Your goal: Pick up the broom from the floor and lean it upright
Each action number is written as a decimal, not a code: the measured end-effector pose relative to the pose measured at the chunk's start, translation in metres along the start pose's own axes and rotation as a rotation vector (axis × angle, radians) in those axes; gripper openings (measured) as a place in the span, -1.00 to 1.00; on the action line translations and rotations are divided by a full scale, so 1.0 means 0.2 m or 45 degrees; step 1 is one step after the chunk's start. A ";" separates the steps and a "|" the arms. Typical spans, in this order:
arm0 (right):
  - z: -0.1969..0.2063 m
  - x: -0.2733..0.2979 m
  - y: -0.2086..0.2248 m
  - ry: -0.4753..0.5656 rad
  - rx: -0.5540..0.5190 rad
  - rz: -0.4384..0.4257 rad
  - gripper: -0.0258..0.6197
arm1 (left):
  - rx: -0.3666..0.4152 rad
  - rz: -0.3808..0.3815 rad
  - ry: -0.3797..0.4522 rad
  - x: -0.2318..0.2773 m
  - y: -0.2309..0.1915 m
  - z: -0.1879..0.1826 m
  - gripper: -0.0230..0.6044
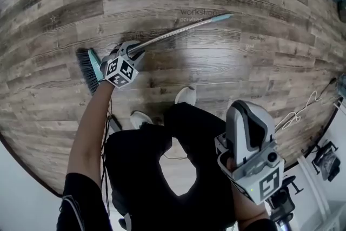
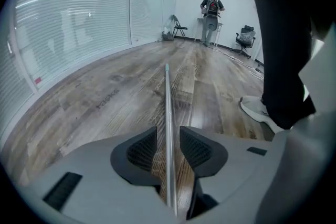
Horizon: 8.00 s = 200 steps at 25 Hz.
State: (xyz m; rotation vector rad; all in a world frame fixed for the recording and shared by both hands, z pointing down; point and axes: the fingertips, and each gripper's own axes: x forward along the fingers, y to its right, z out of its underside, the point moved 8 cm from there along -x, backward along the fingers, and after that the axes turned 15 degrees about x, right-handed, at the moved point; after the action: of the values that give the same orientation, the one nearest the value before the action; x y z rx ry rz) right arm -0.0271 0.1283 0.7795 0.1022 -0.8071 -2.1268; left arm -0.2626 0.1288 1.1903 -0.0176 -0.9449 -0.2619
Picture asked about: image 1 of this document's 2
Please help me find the person's left forearm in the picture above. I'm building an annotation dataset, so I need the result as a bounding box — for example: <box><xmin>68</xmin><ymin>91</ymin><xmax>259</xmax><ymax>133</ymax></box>
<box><xmin>66</xmin><ymin>80</ymin><xmax>116</xmax><ymax>187</ymax></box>

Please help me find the person's black clothed body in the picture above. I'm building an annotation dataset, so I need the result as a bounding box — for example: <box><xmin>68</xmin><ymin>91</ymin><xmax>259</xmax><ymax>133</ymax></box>
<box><xmin>55</xmin><ymin>102</ymin><xmax>279</xmax><ymax>231</ymax></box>

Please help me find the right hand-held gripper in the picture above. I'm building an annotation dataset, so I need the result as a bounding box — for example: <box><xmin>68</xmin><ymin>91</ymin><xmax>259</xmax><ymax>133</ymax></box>
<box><xmin>214</xmin><ymin>100</ymin><xmax>286</xmax><ymax>206</ymax></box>

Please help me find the teal broom with metal handle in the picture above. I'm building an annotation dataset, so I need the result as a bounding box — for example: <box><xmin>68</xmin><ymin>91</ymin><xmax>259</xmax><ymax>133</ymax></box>
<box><xmin>75</xmin><ymin>13</ymin><xmax>235</xmax><ymax>94</ymax></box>

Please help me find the black power cable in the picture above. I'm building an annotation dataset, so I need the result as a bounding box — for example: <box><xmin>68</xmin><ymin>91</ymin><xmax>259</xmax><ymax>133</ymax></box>
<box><xmin>294</xmin><ymin>77</ymin><xmax>337</xmax><ymax>115</ymax></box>

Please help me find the person's right forearm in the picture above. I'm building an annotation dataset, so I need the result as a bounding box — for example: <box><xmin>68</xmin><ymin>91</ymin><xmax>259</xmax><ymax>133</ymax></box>
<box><xmin>231</xmin><ymin>180</ymin><xmax>271</xmax><ymax>229</ymax></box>

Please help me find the white power cable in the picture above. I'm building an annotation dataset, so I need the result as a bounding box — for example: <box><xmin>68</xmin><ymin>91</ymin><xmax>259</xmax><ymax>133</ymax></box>
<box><xmin>275</xmin><ymin>90</ymin><xmax>342</xmax><ymax>130</ymax></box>

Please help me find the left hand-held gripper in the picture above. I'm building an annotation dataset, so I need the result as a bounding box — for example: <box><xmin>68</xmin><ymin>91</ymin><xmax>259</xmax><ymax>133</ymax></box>
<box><xmin>99</xmin><ymin>41</ymin><xmax>145</xmax><ymax>89</ymax></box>

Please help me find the person's white shoe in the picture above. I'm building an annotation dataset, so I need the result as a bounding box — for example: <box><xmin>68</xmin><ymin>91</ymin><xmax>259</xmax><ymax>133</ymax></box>
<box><xmin>174</xmin><ymin>86</ymin><xmax>197</xmax><ymax>106</ymax></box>
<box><xmin>129</xmin><ymin>110</ymin><xmax>155</xmax><ymax>130</ymax></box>

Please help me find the body-worn cable bundle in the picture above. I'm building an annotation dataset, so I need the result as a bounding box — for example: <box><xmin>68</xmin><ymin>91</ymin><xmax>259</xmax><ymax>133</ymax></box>
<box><xmin>100</xmin><ymin>97</ymin><xmax>114</xmax><ymax>214</ymax></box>

